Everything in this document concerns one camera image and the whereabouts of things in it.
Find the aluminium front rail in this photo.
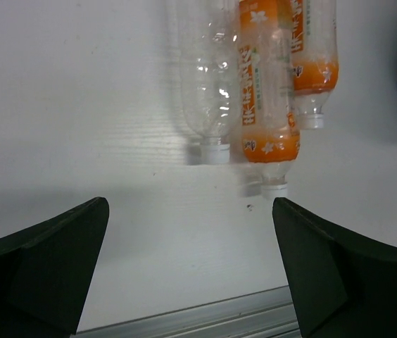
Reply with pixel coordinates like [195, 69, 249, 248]
[76, 287, 301, 338]

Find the orange label bottle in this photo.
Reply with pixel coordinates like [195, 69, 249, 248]
[239, 1, 300, 201]
[286, 0, 339, 130]

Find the clear plastic bottle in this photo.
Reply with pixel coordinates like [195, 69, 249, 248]
[167, 1, 241, 165]

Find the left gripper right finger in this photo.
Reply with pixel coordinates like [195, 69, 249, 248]
[272, 198, 397, 337]

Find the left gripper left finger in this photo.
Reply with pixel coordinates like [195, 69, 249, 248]
[0, 197, 109, 337]

